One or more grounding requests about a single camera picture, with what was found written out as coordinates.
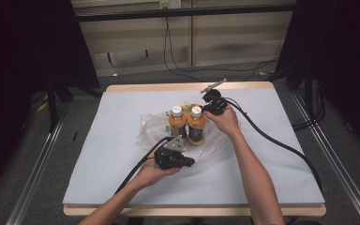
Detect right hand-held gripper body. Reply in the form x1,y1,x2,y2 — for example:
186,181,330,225
200,79,230,115

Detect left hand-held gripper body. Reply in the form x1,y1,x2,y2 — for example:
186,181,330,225
154,134,188,172

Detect orange juice bottle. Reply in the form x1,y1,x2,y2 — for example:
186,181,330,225
186,105,207,147
167,105,188,143

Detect clear plastic bag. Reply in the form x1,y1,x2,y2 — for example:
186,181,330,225
136,110,242,176

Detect person's right hand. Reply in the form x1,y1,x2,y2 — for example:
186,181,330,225
203,104,242,139

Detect person's left hand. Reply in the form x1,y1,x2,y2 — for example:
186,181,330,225
135,149,182,189

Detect yellow round item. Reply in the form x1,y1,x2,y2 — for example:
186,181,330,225
181,102,202,114

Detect wooden table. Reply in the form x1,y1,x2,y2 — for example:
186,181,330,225
62,81,328,218

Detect white table cover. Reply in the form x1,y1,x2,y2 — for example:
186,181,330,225
62,88,326,206

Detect black metal stand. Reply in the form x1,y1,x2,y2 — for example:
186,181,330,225
285,57,315,112

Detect black horizontal bar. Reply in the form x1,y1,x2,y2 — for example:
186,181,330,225
74,3,296,23

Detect black tripod stand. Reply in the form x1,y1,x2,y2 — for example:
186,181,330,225
44,74,103,133

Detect dark curtain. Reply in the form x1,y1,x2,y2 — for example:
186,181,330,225
274,0,360,158
0,0,101,201

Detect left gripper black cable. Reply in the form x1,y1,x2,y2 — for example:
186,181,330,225
114,136,174,196

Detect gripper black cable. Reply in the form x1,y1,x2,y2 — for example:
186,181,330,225
114,136,174,196
224,97,323,192

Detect black wall cable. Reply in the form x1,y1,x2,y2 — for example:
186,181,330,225
162,17,198,83
167,26,280,73

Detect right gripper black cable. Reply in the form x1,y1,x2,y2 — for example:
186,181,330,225
224,97,323,192

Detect black floor cable bundle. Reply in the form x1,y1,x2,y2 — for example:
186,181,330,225
292,79,327,131

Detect white wall socket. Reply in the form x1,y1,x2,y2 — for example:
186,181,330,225
158,0,183,10

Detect metal floor rail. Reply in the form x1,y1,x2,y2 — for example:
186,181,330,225
5,111,68,225
290,89,360,225

